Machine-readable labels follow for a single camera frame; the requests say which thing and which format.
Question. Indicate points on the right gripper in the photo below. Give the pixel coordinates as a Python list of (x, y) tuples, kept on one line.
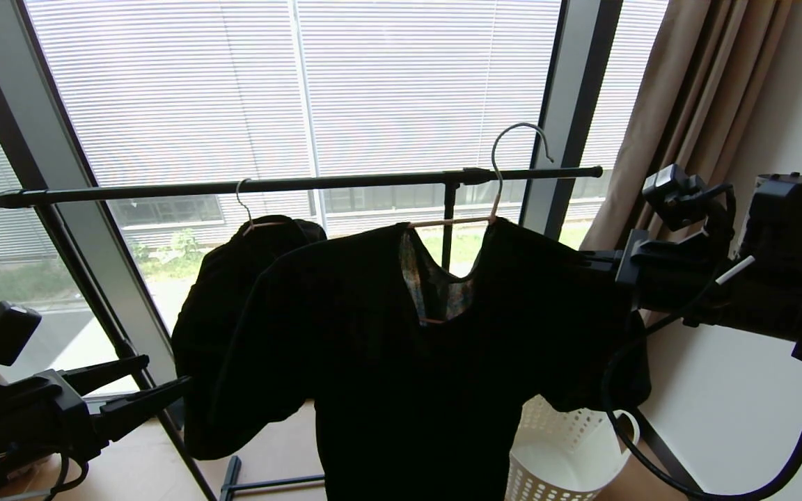
[(665, 278)]

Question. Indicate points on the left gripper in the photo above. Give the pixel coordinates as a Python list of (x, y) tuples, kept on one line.
[(25, 417)]

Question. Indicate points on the black shorts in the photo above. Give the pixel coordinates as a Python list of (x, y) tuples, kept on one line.
[(206, 348)]

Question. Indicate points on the pink clothes hanger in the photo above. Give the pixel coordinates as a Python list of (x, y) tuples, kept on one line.
[(241, 202), (497, 188)]

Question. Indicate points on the black garment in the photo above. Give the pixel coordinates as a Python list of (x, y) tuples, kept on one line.
[(408, 383)]

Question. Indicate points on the black clothes rack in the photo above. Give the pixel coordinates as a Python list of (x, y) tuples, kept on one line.
[(164, 186)]

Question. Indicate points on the white laundry basket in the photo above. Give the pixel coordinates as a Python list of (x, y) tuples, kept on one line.
[(561, 459)]

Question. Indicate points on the brown curtain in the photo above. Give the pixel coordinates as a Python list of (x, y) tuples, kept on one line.
[(679, 90)]

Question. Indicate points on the window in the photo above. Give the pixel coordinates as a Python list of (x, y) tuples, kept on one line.
[(46, 139)]

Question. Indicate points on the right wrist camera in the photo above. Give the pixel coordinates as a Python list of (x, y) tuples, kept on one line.
[(679, 198)]

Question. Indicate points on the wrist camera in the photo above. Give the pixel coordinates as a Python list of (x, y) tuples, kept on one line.
[(679, 198), (8, 330)]

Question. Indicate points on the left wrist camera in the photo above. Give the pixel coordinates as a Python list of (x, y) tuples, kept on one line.
[(8, 330)]

